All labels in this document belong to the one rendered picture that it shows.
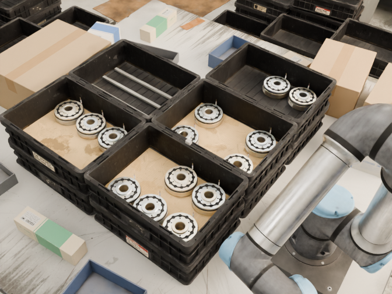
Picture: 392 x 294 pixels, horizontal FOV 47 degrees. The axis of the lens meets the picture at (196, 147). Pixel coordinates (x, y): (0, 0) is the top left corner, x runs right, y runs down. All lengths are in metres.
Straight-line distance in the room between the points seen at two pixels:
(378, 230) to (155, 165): 0.72
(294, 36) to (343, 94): 1.19
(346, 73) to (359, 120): 0.99
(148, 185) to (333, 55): 1.00
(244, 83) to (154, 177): 0.59
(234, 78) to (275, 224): 0.99
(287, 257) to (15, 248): 0.84
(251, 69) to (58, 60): 0.77
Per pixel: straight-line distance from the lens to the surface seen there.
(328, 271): 1.45
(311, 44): 2.96
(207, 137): 1.59
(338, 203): 1.30
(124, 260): 1.46
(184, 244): 1.21
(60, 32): 2.03
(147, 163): 1.51
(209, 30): 2.37
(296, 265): 1.43
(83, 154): 1.57
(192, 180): 1.42
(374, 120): 0.95
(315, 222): 1.33
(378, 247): 1.25
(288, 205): 0.96
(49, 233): 1.49
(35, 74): 1.82
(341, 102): 1.91
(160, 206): 1.36
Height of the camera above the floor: 1.96
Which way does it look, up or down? 47 degrees down
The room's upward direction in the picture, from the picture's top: 2 degrees clockwise
